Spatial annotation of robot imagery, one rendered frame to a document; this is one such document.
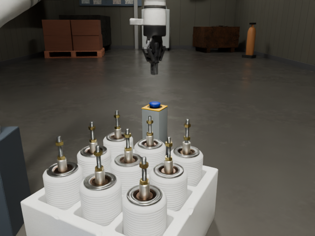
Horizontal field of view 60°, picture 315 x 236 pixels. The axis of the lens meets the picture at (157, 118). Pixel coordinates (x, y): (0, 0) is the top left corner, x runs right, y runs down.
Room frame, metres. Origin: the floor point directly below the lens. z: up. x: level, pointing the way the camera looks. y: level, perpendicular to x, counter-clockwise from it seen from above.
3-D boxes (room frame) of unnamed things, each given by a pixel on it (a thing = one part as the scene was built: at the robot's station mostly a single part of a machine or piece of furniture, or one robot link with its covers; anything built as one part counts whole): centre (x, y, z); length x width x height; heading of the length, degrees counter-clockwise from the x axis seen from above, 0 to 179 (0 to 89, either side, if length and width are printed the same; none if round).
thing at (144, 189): (0.49, 0.03, 0.26); 0.02 x 0.02 x 0.03
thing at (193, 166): (0.70, -0.08, 0.16); 0.10 x 0.10 x 0.18
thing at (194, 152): (0.70, -0.08, 0.25); 0.08 x 0.08 x 0.01
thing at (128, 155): (0.65, 0.08, 0.26); 0.02 x 0.02 x 0.03
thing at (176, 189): (0.60, -0.03, 0.16); 0.10 x 0.10 x 0.18
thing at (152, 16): (0.95, 0.03, 0.62); 0.11 x 0.09 x 0.06; 62
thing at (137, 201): (0.49, 0.03, 0.25); 0.08 x 0.08 x 0.01
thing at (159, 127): (0.95, 0.01, 0.16); 0.07 x 0.07 x 0.31; 62
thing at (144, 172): (0.49, 0.03, 0.30); 0.01 x 0.01 x 0.08
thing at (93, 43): (5.77, 1.67, 0.35); 1.15 x 0.82 x 0.70; 91
